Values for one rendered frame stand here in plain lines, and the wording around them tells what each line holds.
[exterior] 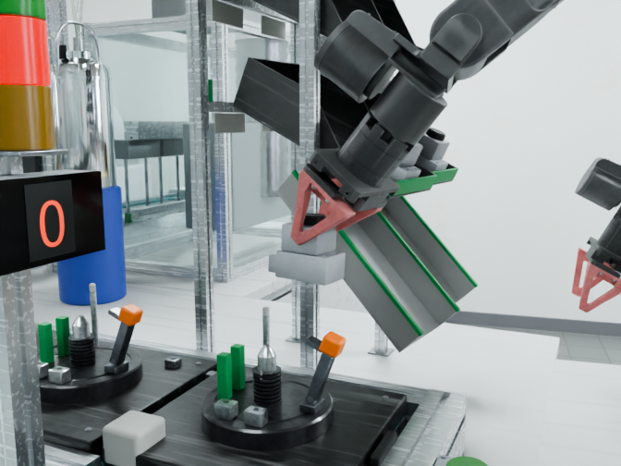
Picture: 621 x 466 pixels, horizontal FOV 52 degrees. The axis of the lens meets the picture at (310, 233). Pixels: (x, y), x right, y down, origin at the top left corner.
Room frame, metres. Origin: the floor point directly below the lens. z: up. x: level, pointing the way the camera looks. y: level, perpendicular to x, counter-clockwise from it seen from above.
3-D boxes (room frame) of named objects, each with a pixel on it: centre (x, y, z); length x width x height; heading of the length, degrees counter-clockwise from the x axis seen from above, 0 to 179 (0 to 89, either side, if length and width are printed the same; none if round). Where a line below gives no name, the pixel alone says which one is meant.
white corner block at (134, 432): (0.59, 0.18, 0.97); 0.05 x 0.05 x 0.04; 66
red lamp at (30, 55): (0.51, 0.23, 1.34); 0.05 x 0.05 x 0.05
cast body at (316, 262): (0.68, 0.01, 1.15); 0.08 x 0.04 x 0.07; 59
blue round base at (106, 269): (1.51, 0.53, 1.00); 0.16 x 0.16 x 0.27
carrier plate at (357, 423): (0.64, 0.05, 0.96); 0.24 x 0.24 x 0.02; 66
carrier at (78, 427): (0.74, 0.28, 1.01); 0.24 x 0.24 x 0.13; 66
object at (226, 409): (0.60, 0.08, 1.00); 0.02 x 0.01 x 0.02; 66
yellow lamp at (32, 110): (0.51, 0.23, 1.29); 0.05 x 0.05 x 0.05
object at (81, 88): (1.51, 0.53, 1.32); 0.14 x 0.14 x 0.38
